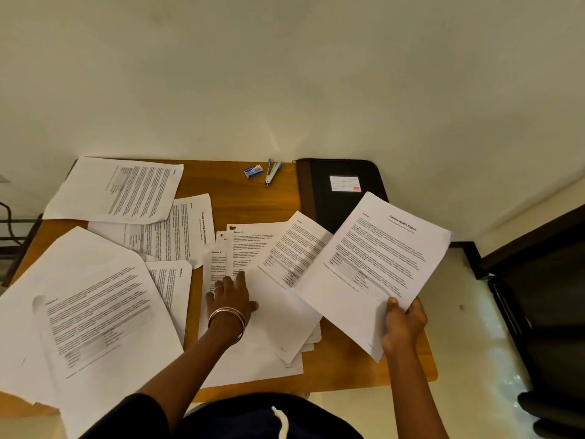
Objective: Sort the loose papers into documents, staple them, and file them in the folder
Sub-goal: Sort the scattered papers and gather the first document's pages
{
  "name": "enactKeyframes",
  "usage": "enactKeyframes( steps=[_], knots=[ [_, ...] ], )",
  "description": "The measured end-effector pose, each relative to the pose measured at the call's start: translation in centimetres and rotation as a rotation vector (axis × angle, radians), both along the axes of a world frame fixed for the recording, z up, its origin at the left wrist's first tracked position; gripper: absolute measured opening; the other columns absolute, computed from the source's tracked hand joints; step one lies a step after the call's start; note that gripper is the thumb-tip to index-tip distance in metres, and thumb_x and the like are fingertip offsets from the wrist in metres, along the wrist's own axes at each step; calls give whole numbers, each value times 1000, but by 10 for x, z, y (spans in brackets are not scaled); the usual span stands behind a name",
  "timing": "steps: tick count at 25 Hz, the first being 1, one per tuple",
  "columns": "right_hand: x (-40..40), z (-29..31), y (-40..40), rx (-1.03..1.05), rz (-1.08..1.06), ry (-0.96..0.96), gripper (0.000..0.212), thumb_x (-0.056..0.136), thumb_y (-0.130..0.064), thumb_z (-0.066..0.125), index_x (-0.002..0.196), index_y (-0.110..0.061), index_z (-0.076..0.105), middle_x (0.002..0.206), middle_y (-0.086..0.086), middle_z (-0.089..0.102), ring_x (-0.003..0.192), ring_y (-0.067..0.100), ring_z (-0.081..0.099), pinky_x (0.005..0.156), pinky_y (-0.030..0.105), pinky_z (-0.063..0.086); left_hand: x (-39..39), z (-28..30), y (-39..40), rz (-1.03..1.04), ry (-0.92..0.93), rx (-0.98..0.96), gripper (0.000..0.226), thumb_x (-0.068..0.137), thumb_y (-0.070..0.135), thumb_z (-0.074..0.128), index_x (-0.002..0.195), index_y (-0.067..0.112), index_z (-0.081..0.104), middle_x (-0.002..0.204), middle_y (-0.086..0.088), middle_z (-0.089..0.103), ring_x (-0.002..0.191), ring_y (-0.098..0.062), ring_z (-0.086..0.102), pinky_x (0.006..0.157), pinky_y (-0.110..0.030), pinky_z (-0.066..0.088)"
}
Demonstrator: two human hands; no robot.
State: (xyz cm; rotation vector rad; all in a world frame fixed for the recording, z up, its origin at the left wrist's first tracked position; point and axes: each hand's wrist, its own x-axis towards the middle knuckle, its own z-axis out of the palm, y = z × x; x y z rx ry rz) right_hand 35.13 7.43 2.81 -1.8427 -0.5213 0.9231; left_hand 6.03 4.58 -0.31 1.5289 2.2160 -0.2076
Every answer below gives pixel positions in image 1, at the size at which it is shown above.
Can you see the person's left thumb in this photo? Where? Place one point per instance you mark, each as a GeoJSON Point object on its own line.
{"type": "Point", "coordinates": [252, 307]}

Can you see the pile of white papers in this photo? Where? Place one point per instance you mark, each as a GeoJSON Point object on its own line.
{"type": "Point", "coordinates": [256, 368]}

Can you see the black cushioned seat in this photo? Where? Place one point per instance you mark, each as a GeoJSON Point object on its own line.
{"type": "Point", "coordinates": [555, 413]}

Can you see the thin metal wrist bangles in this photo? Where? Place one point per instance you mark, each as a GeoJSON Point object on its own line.
{"type": "Point", "coordinates": [228, 311]}

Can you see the person's right forearm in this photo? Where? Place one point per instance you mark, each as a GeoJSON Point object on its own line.
{"type": "Point", "coordinates": [413, 393]}

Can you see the person's right hand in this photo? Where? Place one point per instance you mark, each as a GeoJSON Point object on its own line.
{"type": "Point", "coordinates": [402, 329]}

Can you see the blank white paper sheet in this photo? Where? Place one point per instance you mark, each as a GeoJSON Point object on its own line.
{"type": "Point", "coordinates": [68, 251]}

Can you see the person's right thumb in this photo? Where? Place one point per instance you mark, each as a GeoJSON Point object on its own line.
{"type": "Point", "coordinates": [393, 305]}

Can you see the black zip document folder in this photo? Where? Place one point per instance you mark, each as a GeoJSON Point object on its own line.
{"type": "Point", "coordinates": [329, 205]}

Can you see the blue silver stapler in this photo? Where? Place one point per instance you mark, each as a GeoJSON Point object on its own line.
{"type": "Point", "coordinates": [273, 172]}

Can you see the person's left middle finger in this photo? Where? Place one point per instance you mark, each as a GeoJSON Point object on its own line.
{"type": "Point", "coordinates": [228, 286]}

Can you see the person's left little finger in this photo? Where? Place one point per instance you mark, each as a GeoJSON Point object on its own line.
{"type": "Point", "coordinates": [210, 297]}

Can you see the dark metal chair frame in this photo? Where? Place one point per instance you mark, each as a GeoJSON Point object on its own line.
{"type": "Point", "coordinates": [13, 242]}

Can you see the small blue staple box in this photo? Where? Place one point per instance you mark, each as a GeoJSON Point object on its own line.
{"type": "Point", "coordinates": [252, 171]}

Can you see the dark wooden furniture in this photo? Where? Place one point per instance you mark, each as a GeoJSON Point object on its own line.
{"type": "Point", "coordinates": [544, 288]}

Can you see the printed white paper sheet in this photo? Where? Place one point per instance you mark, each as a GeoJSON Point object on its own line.
{"type": "Point", "coordinates": [176, 288]}
{"type": "Point", "coordinates": [249, 244]}
{"type": "Point", "coordinates": [379, 251]}
{"type": "Point", "coordinates": [123, 187]}
{"type": "Point", "coordinates": [183, 233]}
{"type": "Point", "coordinates": [292, 251]}
{"type": "Point", "coordinates": [105, 324]}

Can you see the dark navy garment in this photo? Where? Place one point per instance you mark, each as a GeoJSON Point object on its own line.
{"type": "Point", "coordinates": [228, 420]}

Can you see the person's left hand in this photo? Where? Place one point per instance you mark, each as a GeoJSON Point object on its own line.
{"type": "Point", "coordinates": [231, 301]}

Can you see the person's left forearm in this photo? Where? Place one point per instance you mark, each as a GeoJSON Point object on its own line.
{"type": "Point", "coordinates": [192, 361]}

